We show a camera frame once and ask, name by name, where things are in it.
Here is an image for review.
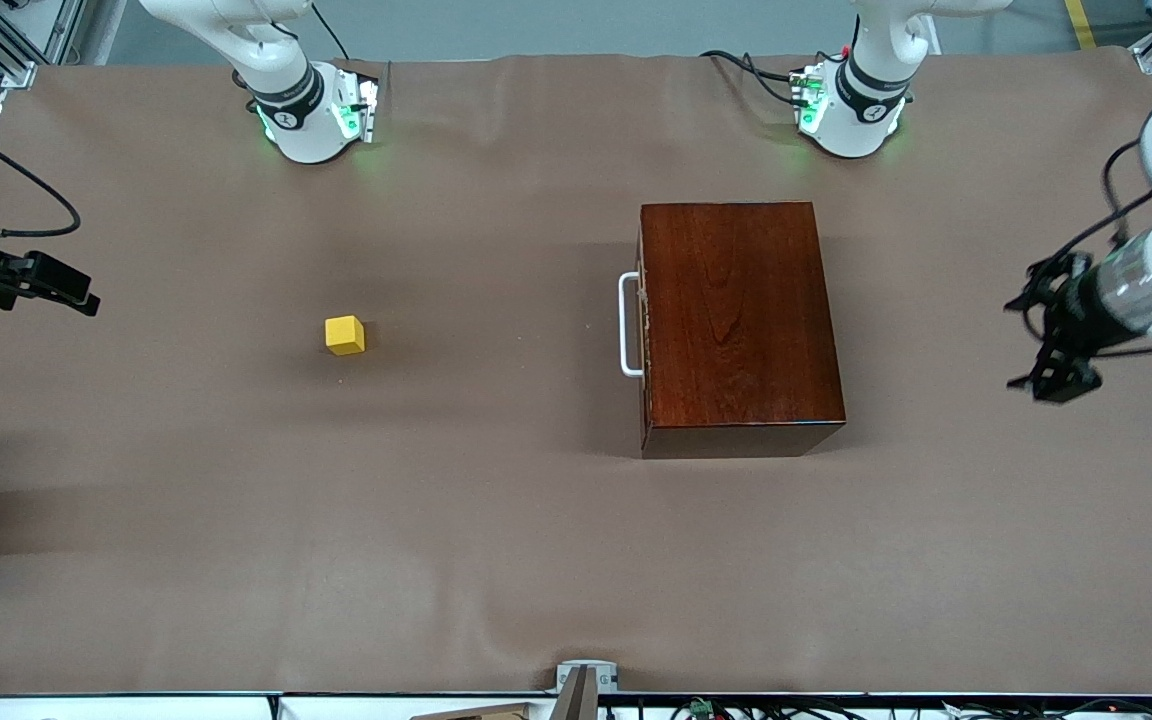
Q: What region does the brown cardboard piece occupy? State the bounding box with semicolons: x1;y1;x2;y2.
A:
411;703;529;720

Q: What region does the dark brown wooden cabinet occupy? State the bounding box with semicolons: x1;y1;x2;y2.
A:
639;200;847;459

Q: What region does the grey metal mount bracket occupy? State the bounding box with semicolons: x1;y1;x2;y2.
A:
551;660;620;720

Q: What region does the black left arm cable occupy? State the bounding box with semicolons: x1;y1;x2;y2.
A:
1021;140;1152;361

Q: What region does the light wood drawer white handle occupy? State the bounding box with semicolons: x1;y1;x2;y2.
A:
618;265;650;453

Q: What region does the yellow cube block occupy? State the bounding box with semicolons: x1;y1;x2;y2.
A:
325;315;366;357

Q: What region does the black base power cable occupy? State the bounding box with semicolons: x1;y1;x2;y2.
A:
699;48;809;107
311;0;350;61

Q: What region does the black cable tangle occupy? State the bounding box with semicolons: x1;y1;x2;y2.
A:
604;698;1152;720

